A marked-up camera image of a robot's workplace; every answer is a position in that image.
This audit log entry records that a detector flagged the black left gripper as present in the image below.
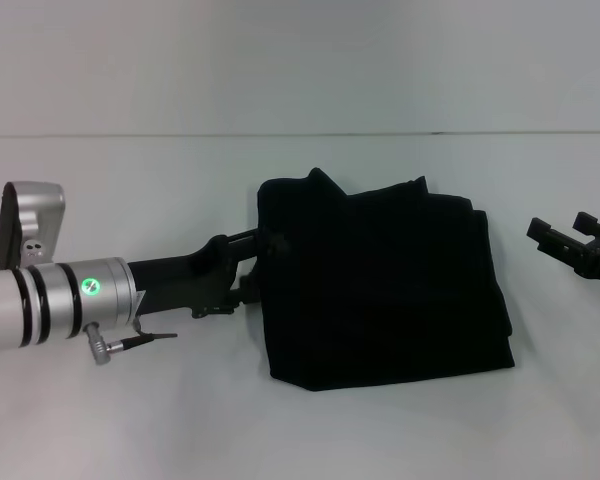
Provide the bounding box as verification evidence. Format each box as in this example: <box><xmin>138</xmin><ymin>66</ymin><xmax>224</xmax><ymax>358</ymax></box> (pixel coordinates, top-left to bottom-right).
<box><xmin>127</xmin><ymin>226</ymin><xmax>262</xmax><ymax>320</ymax></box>

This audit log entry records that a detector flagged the black t-shirt with FREE print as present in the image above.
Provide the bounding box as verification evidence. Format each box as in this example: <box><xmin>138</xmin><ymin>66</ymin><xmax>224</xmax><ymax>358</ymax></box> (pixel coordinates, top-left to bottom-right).
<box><xmin>256</xmin><ymin>168</ymin><xmax>516</xmax><ymax>394</ymax></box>

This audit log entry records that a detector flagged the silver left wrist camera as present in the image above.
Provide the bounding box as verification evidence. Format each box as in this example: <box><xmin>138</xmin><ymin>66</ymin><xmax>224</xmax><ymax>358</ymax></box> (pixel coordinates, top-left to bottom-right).
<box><xmin>0</xmin><ymin>180</ymin><xmax>67</xmax><ymax>270</ymax></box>

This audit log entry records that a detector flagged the left gripper cable with plug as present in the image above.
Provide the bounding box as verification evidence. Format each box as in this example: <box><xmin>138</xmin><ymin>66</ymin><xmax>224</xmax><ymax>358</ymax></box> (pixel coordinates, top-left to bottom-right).
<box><xmin>82</xmin><ymin>319</ymin><xmax>179</xmax><ymax>367</ymax></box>

